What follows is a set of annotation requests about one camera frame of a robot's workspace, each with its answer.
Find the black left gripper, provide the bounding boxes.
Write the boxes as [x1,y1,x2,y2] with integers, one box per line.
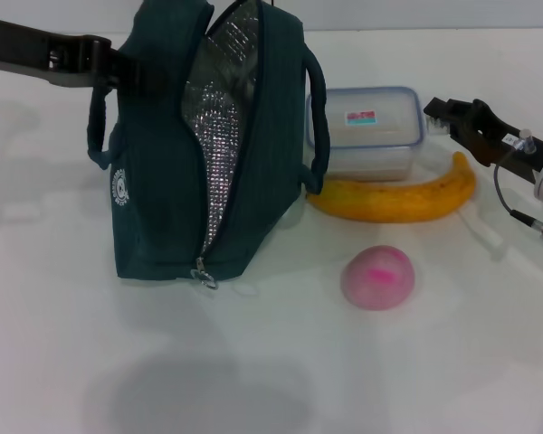
[0,15,169,94]

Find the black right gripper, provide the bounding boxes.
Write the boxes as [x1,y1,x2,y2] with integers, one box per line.
[423,97,543,182]

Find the clear plastic food container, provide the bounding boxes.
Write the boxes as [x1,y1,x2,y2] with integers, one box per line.
[305,85,424,182]

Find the dark green insulated lunch bag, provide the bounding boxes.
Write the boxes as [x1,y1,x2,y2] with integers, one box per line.
[86,0,334,290]

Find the yellow banana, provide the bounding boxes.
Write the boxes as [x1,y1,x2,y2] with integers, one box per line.
[306,151,477,224]

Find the pink round peach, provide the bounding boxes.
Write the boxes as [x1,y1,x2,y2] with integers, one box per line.
[340,245,416,311]

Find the dark right gripper cable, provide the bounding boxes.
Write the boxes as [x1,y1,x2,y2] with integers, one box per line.
[492,135,543,245]

